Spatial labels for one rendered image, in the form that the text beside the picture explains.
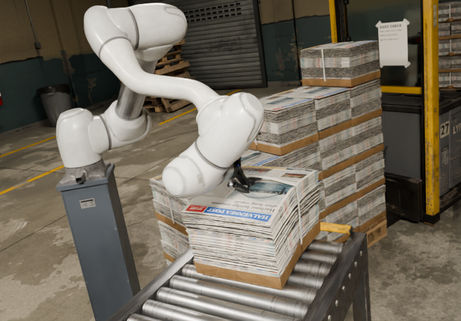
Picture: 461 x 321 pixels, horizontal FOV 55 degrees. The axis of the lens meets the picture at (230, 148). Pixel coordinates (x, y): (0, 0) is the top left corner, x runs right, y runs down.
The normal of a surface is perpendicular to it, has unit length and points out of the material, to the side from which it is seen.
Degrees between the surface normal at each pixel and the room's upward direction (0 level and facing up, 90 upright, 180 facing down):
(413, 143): 90
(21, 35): 90
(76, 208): 90
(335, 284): 0
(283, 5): 90
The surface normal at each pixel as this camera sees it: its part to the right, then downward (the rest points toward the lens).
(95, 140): 0.62, 0.14
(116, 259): 0.12, 0.27
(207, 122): -0.70, -0.10
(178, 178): -0.43, 0.11
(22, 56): 0.86, 0.03
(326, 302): -0.14, -0.95
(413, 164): -0.78, 0.28
